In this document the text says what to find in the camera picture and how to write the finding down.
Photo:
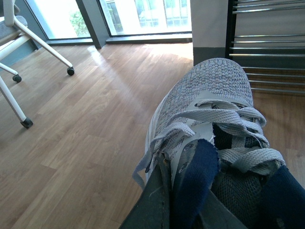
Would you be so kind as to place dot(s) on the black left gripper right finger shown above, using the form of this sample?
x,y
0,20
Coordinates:
x,y
282,206

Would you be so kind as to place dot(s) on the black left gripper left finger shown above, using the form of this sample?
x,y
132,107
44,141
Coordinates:
x,y
152,210

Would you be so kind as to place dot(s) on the black metal shoe rack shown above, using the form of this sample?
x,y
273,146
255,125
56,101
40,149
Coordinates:
x,y
267,38

